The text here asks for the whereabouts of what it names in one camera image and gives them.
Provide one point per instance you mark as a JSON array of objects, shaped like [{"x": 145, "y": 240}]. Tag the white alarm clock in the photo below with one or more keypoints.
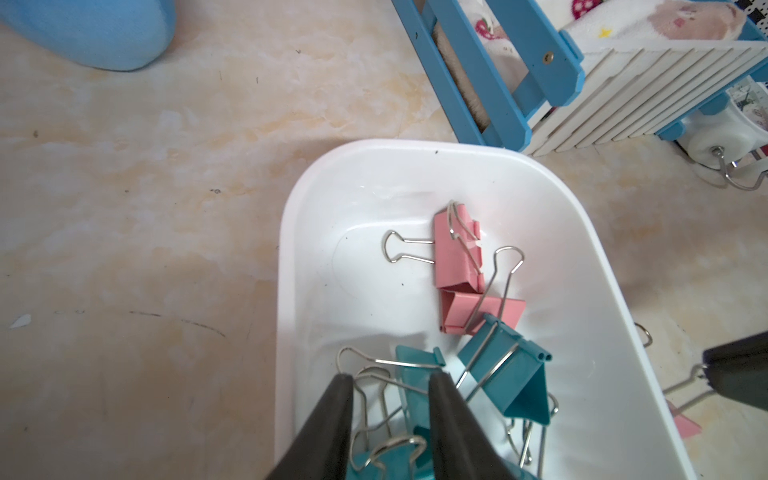
[{"x": 732, "y": 142}]

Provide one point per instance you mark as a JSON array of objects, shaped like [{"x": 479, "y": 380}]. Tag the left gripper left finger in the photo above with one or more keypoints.
[{"x": 321, "y": 448}]

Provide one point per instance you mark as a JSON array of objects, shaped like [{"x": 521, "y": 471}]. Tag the teal binder clip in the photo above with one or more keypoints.
[
  {"x": 519, "y": 436},
  {"x": 407, "y": 457},
  {"x": 391, "y": 393},
  {"x": 510, "y": 369}
]

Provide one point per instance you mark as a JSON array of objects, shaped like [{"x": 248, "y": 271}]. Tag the patterned baby blanket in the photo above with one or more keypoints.
[{"x": 616, "y": 19}]

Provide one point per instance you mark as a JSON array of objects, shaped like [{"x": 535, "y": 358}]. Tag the blue white toy crib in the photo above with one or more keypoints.
[{"x": 575, "y": 94}]

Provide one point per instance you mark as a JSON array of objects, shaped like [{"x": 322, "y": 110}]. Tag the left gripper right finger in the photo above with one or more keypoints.
[{"x": 459, "y": 447}]

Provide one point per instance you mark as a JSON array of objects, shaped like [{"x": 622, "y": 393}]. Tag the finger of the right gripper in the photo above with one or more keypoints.
[{"x": 738, "y": 370}]

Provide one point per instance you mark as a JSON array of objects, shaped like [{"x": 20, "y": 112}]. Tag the white plastic storage box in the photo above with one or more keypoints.
[{"x": 608, "y": 417}]

